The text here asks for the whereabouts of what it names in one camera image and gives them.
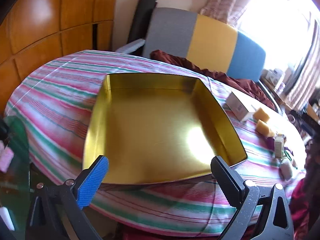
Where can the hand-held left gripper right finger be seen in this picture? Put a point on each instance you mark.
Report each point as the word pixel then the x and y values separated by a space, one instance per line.
pixel 227 177

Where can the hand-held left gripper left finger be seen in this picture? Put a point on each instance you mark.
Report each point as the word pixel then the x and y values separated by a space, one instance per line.
pixel 91 185

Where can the small green yellow box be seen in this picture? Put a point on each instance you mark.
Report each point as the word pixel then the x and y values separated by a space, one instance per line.
pixel 278 146

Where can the purple snack packet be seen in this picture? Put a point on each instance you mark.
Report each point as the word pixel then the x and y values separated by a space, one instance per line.
pixel 270 142

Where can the yellow patterned sock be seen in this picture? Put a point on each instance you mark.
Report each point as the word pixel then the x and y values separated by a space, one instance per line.
pixel 265 128

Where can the yellow sponge cake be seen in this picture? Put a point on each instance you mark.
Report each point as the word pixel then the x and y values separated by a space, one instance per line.
pixel 262 113

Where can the clear pastry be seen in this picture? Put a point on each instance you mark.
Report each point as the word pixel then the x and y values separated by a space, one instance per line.
pixel 286 168

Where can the white carton box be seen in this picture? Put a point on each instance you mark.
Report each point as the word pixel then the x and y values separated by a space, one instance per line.
pixel 238 105

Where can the gold-lined tin box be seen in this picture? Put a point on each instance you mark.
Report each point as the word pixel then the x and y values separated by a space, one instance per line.
pixel 150 130

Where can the wooden side desk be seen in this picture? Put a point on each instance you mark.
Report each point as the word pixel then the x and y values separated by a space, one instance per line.
pixel 283 101

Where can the grey armrest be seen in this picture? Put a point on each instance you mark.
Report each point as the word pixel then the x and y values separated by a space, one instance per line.
pixel 131 46
pixel 269 93

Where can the pale patterned curtain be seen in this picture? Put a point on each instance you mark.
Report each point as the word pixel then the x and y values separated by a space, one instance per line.
pixel 305 67
pixel 225 2

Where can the white box with blue print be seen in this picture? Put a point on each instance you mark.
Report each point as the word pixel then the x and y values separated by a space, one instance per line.
pixel 273 76

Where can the dark red cloth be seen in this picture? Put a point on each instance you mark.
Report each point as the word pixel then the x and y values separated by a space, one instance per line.
pixel 237 82

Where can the green glass table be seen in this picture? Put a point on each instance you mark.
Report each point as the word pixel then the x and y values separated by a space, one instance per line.
pixel 17 142

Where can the white block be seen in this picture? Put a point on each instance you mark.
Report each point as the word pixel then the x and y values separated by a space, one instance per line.
pixel 6 217

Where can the striped bed sheet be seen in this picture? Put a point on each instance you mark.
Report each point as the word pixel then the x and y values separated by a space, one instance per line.
pixel 62 92

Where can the grey yellow blue sofa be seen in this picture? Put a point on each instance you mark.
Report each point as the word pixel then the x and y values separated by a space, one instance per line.
pixel 212 40

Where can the wooden wardrobe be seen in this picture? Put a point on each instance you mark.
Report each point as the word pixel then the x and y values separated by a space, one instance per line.
pixel 37 30

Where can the black rolled mat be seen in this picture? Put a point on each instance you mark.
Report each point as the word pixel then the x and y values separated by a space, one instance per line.
pixel 141 17

